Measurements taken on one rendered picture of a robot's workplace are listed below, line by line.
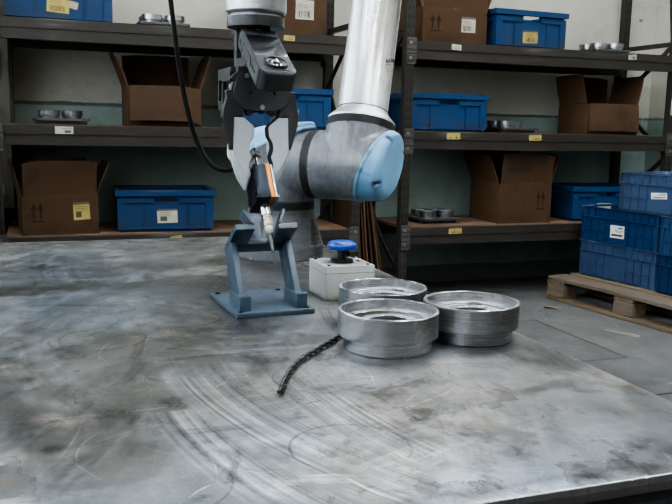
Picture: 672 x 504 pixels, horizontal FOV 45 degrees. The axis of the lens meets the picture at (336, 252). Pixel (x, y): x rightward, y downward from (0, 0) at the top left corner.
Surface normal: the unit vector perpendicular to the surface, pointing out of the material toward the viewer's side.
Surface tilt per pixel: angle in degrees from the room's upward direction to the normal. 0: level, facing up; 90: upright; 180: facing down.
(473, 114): 90
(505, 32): 90
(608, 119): 87
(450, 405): 0
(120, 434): 0
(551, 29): 90
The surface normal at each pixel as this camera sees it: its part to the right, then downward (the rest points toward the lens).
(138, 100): 0.27, 0.01
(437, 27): 0.40, 0.17
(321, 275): -0.94, 0.04
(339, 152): -0.39, -0.21
